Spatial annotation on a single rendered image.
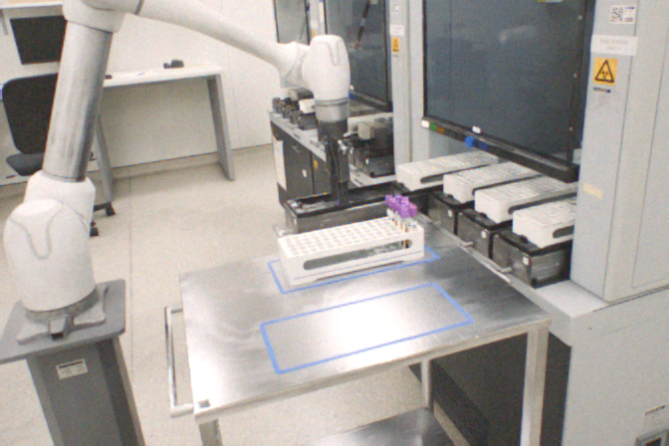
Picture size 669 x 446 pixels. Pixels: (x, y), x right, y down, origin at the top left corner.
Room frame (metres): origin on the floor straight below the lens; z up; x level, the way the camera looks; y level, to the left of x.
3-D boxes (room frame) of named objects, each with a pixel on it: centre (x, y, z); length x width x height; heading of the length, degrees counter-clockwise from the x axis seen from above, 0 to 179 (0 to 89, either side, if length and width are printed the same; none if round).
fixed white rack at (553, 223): (1.13, -0.56, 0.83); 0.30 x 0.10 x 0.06; 109
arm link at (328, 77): (1.41, 0.00, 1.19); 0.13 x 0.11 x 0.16; 22
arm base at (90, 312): (1.08, 0.64, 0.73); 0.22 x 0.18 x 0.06; 19
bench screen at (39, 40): (4.23, 2.00, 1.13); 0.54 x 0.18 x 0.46; 103
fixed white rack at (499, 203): (1.27, -0.51, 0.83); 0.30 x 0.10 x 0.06; 109
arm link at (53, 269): (1.11, 0.65, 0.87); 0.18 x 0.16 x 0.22; 22
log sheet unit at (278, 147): (3.16, 0.33, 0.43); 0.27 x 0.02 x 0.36; 19
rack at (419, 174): (1.54, -0.35, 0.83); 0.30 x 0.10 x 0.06; 109
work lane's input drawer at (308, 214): (1.48, -0.18, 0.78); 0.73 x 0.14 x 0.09; 109
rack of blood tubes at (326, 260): (1.03, -0.03, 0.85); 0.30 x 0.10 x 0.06; 106
